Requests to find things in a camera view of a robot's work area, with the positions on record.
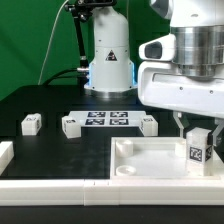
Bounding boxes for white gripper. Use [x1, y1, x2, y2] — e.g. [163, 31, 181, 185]
[138, 61, 224, 147]

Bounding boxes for white square tabletop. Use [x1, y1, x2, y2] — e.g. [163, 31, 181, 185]
[110, 137, 224, 180]

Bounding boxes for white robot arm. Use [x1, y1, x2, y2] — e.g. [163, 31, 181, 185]
[85, 0, 224, 145]

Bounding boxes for paper sheet with markers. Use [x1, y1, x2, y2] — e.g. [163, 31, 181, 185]
[69, 111, 146, 127]

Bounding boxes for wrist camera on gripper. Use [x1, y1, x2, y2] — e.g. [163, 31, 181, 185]
[139, 34, 176, 62]

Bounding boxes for black cables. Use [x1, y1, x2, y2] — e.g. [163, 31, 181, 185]
[43, 67, 88, 87]

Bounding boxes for black camera stand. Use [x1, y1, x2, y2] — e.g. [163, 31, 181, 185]
[65, 0, 117, 87]

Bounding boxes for white cable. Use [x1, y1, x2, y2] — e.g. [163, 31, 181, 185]
[37, 0, 70, 86]

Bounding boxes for white fence left wall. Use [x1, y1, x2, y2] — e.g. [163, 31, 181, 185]
[0, 141, 14, 175]

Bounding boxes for white fence wall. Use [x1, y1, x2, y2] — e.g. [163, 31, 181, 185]
[0, 141, 14, 175]
[0, 180, 224, 206]

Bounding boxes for white fence front wall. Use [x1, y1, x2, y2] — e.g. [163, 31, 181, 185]
[0, 180, 224, 206]

